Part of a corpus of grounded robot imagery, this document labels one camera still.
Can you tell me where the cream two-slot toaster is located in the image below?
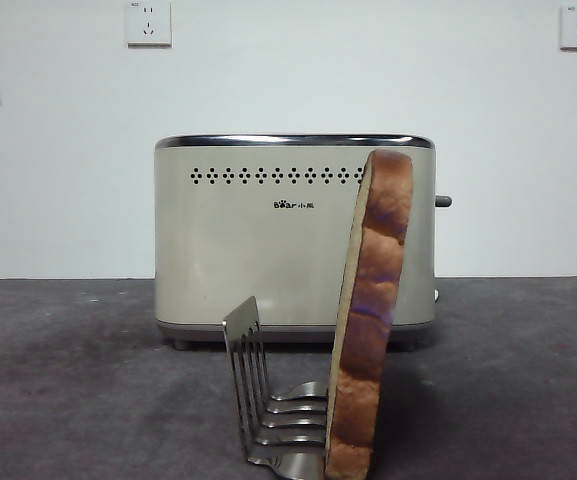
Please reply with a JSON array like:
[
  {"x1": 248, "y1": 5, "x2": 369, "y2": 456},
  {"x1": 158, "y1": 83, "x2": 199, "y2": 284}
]
[{"x1": 154, "y1": 133, "x2": 442, "y2": 351}]

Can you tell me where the brown-crusted bread slice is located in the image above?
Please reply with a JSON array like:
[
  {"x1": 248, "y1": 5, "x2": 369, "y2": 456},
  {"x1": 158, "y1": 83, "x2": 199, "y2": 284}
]
[{"x1": 323, "y1": 149, "x2": 415, "y2": 480}]

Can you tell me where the stainless steel bread rack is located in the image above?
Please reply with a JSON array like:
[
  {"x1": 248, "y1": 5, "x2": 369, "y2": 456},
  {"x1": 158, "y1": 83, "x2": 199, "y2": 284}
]
[{"x1": 221, "y1": 295, "x2": 338, "y2": 480}]

